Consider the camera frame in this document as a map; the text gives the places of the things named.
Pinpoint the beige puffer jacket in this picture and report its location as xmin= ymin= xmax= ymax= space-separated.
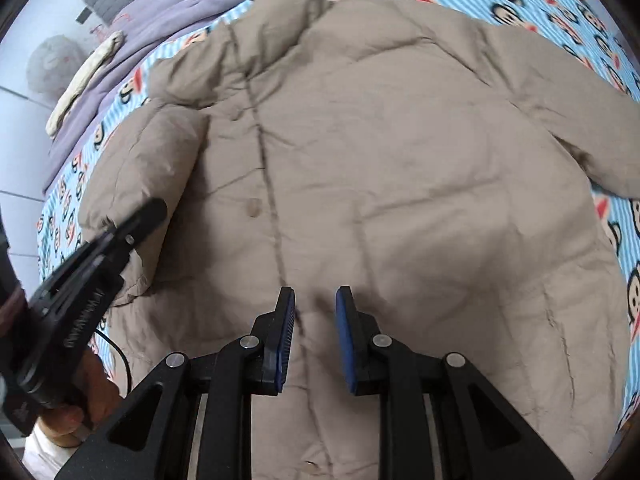
xmin=78 ymin=0 xmax=640 ymax=480

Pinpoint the white left sleeve forearm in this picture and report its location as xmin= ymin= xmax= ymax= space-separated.
xmin=22 ymin=426 xmax=77 ymax=480

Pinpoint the person left hand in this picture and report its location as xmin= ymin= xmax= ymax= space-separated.
xmin=34 ymin=349 xmax=126 ymax=449

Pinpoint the white wardrobe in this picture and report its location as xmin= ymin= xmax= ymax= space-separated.
xmin=0 ymin=84 xmax=51 ymax=291

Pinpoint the cream folded garment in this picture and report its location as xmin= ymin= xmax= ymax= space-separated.
xmin=46 ymin=30 xmax=125 ymax=139

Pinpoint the purple duvet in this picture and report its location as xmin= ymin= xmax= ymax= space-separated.
xmin=42 ymin=0 xmax=244 ymax=195

